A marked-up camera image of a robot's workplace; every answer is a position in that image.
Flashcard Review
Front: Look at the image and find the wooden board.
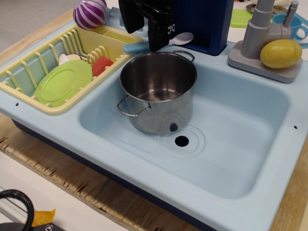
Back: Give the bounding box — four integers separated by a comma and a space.
0, 8, 308, 231

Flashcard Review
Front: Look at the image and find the green plastic plate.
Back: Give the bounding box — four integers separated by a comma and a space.
33, 60, 93, 107

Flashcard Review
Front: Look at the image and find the yellow toy potato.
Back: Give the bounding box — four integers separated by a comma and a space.
260, 39, 302, 69

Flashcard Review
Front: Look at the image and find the black braided cable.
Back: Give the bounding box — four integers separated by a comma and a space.
0, 189, 35, 231

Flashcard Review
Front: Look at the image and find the purple striped toy onion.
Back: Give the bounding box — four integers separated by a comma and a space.
73, 0, 108, 30

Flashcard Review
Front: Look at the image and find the light blue toy sink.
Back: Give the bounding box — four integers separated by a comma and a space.
0, 6, 308, 231

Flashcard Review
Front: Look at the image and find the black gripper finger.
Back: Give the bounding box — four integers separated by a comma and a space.
118, 0, 144, 34
148, 14, 175, 52

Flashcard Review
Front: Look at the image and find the red toy food piece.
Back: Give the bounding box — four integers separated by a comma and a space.
91, 56, 114, 77

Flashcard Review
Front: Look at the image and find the yellow dish rack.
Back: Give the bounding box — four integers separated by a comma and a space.
0, 25, 141, 115

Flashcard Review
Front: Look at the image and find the blue handled white spoon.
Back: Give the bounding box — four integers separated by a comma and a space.
123, 32, 194, 54

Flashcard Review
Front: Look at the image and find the yellow tape piece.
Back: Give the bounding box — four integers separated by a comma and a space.
31, 209, 56, 227

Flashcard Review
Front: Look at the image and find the dark blue box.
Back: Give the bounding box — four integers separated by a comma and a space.
171, 0, 234, 56

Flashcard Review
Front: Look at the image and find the stainless steel pot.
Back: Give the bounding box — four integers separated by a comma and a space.
117, 50, 197, 135

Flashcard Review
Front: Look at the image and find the dark metal base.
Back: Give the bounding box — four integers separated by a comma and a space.
0, 222, 63, 231

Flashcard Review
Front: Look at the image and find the blue toy cup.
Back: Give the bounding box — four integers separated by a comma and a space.
272, 13, 308, 41

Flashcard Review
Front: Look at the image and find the green plastic board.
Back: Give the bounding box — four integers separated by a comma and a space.
230, 9, 253, 28

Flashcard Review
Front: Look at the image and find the white purple toy slice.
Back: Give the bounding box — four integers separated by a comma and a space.
59, 53, 82, 65

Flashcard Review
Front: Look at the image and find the grey toy faucet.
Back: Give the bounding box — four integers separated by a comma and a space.
228, 0, 303, 83

